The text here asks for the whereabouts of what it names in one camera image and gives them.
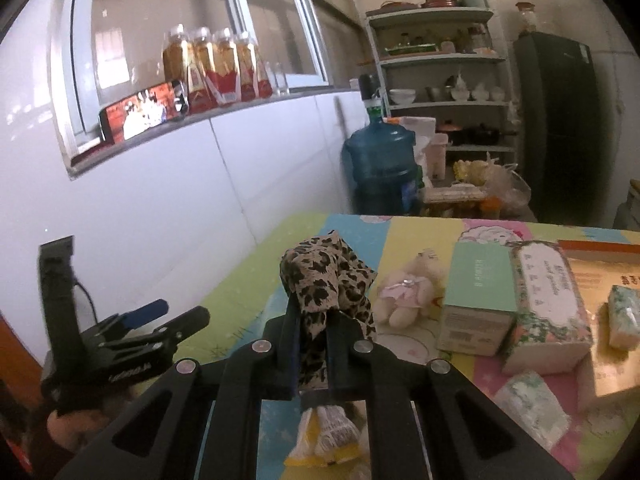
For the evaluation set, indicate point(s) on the green tray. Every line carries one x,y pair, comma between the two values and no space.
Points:
412,49

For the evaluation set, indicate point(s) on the floral tissue box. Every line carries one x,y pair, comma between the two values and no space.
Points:
545,300

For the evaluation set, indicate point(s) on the glass jar with orange lid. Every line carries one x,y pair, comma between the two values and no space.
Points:
527,17

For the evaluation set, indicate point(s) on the black water pump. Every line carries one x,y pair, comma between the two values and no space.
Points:
370,90

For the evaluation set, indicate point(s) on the cardboard box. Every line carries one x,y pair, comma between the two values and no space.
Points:
600,270

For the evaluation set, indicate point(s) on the colourful printed tablecloth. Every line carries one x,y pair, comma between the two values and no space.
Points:
240,285

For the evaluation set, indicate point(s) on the yellow and white gloves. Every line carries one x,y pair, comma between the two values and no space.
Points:
327,435

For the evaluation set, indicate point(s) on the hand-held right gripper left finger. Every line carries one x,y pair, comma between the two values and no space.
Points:
294,360

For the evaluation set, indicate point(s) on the white carton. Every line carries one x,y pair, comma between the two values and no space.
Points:
436,157

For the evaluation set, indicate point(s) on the leopard print doll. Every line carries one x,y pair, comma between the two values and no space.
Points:
320,280

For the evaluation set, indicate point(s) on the white shelf rack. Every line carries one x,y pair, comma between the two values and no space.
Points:
445,65

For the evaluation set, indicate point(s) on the green patterned tissue pack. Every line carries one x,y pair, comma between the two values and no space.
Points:
532,410
625,315

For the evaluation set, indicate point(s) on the dark refrigerator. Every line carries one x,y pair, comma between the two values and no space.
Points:
560,125

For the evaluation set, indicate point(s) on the pink plush toy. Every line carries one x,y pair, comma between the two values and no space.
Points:
407,290

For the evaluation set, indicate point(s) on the white bowl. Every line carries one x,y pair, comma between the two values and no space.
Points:
402,96

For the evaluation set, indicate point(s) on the amber drink bottle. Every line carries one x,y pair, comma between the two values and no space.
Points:
204,67
176,67
226,65
247,65

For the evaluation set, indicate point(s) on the clear drinking glass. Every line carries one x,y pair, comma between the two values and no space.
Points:
281,80

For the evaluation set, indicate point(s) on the blue water jug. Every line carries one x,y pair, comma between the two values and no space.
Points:
382,165

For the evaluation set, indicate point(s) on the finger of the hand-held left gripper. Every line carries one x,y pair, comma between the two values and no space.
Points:
185,325
147,311

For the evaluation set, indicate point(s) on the person's left hand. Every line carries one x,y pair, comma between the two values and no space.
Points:
75,422

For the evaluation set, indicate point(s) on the black cooking pot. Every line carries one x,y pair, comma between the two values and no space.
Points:
475,135

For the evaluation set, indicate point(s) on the small orange lid jar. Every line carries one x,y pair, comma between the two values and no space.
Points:
491,207

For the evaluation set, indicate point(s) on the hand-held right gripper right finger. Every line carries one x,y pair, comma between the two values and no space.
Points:
334,360

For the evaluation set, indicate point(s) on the sliding window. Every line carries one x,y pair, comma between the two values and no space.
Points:
200,35

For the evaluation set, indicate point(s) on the clear plastic bag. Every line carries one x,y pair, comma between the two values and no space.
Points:
500,180

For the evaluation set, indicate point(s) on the mint green box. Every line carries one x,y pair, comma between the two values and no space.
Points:
480,285

